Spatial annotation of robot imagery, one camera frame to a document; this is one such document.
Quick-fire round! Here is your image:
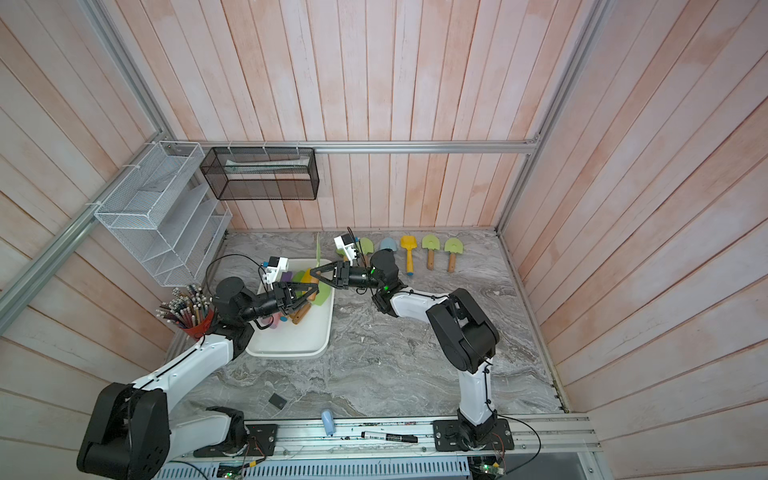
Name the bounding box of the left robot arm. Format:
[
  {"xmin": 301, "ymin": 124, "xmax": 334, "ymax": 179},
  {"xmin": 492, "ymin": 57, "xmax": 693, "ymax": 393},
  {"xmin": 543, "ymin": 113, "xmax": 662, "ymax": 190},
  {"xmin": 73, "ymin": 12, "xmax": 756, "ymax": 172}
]
[{"xmin": 76, "ymin": 277, "xmax": 318, "ymax": 479}]

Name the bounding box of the light green shovel wooden handle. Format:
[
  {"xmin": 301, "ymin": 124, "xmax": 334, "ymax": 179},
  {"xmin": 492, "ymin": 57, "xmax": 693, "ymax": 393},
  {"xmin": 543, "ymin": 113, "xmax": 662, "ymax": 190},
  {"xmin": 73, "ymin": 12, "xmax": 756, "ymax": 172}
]
[{"xmin": 421, "ymin": 234, "xmax": 441, "ymax": 270}]

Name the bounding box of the green spade wooden handle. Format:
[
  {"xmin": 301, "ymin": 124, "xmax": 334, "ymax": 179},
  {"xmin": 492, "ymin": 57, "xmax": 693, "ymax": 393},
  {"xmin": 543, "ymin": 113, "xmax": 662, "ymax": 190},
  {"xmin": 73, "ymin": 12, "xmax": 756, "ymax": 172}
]
[{"xmin": 444, "ymin": 237, "xmax": 464, "ymax": 273}]

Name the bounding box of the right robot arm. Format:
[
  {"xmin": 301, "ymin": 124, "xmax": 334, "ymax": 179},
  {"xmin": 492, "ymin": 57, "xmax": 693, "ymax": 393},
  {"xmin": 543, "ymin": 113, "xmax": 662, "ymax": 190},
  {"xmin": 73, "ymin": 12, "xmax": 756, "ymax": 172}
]
[{"xmin": 310, "ymin": 250, "xmax": 500, "ymax": 451}]

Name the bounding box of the black marker pen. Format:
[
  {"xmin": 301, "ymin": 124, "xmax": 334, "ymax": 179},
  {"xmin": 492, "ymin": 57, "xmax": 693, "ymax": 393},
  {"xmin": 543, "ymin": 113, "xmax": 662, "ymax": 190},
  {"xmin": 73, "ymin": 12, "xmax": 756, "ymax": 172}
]
[{"xmin": 360, "ymin": 431, "xmax": 419, "ymax": 444}]

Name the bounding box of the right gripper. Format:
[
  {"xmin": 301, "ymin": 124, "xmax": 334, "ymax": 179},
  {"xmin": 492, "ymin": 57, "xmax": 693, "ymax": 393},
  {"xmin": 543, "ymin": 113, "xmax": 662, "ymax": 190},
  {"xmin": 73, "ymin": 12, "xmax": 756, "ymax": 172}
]
[{"xmin": 314, "ymin": 266, "xmax": 387, "ymax": 294}]

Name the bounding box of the olive green pointed shovel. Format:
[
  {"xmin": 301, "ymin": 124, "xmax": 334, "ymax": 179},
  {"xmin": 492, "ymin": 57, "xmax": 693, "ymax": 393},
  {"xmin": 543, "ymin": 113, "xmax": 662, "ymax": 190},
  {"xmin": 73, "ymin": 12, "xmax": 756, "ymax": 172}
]
[{"xmin": 359, "ymin": 237, "xmax": 375, "ymax": 256}]

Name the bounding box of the small black square piece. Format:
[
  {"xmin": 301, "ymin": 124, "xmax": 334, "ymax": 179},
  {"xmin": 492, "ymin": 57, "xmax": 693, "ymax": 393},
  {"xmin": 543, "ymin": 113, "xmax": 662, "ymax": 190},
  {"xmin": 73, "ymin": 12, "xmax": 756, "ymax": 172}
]
[{"xmin": 268, "ymin": 393, "xmax": 287, "ymax": 410}]

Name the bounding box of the black mesh wall basket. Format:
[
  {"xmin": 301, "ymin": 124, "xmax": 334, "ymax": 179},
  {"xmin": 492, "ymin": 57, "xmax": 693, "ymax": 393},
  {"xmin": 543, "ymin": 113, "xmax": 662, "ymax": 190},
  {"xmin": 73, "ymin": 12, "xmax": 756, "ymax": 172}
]
[{"xmin": 201, "ymin": 146, "xmax": 320, "ymax": 201}]

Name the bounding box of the white wire mesh shelf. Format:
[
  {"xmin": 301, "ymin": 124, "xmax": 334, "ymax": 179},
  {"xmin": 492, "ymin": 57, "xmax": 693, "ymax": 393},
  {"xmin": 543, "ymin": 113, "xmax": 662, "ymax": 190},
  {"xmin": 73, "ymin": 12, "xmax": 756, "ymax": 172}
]
[{"xmin": 95, "ymin": 141, "xmax": 232, "ymax": 287}]

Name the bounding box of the light blue shovel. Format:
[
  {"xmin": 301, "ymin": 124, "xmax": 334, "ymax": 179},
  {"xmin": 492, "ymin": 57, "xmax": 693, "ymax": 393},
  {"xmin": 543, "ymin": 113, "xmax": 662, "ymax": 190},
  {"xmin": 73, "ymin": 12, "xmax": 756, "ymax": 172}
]
[{"xmin": 380, "ymin": 238, "xmax": 398, "ymax": 252}]

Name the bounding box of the light green shovel wide blade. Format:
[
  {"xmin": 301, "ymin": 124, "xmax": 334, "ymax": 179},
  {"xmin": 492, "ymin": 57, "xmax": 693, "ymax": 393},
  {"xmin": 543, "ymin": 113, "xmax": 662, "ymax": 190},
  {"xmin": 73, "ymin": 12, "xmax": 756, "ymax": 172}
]
[{"xmin": 291, "ymin": 279, "xmax": 330, "ymax": 325}]

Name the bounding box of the light blue small cylinder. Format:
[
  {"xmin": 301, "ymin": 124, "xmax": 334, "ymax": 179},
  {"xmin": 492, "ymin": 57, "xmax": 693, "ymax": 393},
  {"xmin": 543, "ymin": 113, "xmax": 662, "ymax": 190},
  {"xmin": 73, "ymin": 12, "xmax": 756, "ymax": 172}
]
[{"xmin": 321, "ymin": 409, "xmax": 336, "ymax": 437}]

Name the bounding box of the white plastic storage box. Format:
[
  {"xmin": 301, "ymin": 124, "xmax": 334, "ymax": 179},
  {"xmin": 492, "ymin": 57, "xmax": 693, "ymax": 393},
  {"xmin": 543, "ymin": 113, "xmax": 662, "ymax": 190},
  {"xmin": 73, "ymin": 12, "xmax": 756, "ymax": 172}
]
[{"xmin": 246, "ymin": 257, "xmax": 334, "ymax": 359}]

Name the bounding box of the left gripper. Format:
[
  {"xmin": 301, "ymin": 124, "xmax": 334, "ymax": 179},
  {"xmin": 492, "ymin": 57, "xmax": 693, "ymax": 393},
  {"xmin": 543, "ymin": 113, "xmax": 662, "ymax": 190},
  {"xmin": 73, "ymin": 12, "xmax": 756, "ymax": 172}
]
[{"xmin": 240, "ymin": 281, "xmax": 319, "ymax": 322}]

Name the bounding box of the red cup of pencils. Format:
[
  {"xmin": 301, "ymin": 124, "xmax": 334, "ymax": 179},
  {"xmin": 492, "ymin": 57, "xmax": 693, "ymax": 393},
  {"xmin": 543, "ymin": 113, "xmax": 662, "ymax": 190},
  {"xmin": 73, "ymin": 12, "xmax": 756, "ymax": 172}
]
[{"xmin": 156, "ymin": 284, "xmax": 215, "ymax": 340}]

